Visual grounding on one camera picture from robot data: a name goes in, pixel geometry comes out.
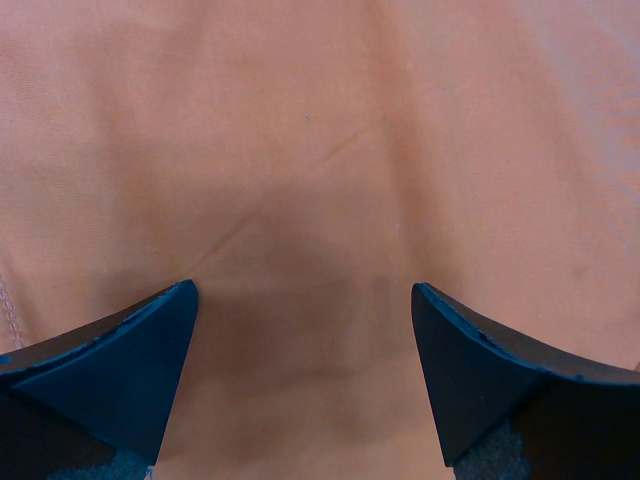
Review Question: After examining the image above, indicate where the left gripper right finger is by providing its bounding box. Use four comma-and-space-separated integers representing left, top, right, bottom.
411, 283, 639, 479

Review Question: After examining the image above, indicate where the orange t-shirt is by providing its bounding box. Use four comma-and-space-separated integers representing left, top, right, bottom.
1, 1, 639, 479

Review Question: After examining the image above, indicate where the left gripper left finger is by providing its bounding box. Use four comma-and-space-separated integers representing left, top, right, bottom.
1, 280, 199, 479

